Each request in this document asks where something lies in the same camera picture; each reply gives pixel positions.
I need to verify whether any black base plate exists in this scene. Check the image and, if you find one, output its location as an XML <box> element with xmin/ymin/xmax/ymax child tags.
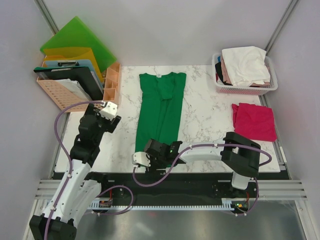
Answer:
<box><xmin>84</xmin><ymin>171</ymin><xmax>260</xmax><ymax>201</ymax></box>

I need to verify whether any white laundry basket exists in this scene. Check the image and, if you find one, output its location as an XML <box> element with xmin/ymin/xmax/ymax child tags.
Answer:
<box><xmin>211</xmin><ymin>52</ymin><xmax>278</xmax><ymax>96</ymax></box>

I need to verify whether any yellow plastic folder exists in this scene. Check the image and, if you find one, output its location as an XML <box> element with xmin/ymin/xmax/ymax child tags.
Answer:
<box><xmin>44</xmin><ymin>47</ymin><xmax>104</xmax><ymax>82</ymax></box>

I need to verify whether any red t shirt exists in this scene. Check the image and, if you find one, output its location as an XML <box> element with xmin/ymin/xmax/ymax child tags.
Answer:
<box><xmin>231</xmin><ymin>103</ymin><xmax>277</xmax><ymax>142</ymax></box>

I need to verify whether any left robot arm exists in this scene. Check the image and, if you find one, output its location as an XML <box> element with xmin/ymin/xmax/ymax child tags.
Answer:
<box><xmin>29</xmin><ymin>101</ymin><xmax>121</xmax><ymax>240</ymax></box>

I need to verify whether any green t shirt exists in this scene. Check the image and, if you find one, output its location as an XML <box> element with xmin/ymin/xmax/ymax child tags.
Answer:
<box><xmin>135</xmin><ymin>72</ymin><xmax>187</xmax><ymax>152</ymax></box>

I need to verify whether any black t shirt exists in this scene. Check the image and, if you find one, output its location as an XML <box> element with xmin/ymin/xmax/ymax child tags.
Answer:
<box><xmin>215</xmin><ymin>62</ymin><xmax>223</xmax><ymax>81</ymax></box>

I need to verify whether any white cable duct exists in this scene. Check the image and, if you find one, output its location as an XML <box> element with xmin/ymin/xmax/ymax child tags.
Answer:
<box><xmin>87</xmin><ymin>199</ymin><xmax>235</xmax><ymax>211</ymax></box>

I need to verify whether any white t shirt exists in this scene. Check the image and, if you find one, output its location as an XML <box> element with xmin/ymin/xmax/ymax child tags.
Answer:
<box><xmin>221</xmin><ymin>46</ymin><xmax>270</xmax><ymax>85</ymax></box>

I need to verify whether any green plastic folder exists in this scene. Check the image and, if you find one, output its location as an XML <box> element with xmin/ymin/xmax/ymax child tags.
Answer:
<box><xmin>40</xmin><ymin>16</ymin><xmax>117</xmax><ymax>71</ymax></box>

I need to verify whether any pink t shirt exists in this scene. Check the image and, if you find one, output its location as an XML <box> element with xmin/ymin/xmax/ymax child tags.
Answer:
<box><xmin>220</xmin><ymin>58</ymin><xmax>271</xmax><ymax>88</ymax></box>

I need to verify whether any black binder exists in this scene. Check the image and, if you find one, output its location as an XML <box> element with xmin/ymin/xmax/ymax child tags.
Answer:
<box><xmin>33</xmin><ymin>66</ymin><xmax>103</xmax><ymax>101</ymax></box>

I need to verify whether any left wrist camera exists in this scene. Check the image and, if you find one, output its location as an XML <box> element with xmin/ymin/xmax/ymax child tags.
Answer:
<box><xmin>98</xmin><ymin>101</ymin><xmax>118</xmax><ymax>120</ymax></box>

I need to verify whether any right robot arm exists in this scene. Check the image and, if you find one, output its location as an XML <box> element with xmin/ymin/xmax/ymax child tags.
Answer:
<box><xmin>142</xmin><ymin>132</ymin><xmax>261</xmax><ymax>197</ymax></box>

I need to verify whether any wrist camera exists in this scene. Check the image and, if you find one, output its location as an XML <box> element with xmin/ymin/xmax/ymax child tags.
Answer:
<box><xmin>98</xmin><ymin>101</ymin><xmax>118</xmax><ymax>120</ymax></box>
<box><xmin>132</xmin><ymin>151</ymin><xmax>151</xmax><ymax>168</ymax></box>

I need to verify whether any blue clipboard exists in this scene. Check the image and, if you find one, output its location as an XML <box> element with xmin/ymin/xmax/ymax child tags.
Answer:
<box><xmin>44</xmin><ymin>59</ymin><xmax>103</xmax><ymax>88</ymax></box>

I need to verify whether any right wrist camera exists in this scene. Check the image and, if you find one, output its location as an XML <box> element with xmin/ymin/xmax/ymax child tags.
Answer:
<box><xmin>132</xmin><ymin>151</ymin><xmax>151</xmax><ymax>168</ymax></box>

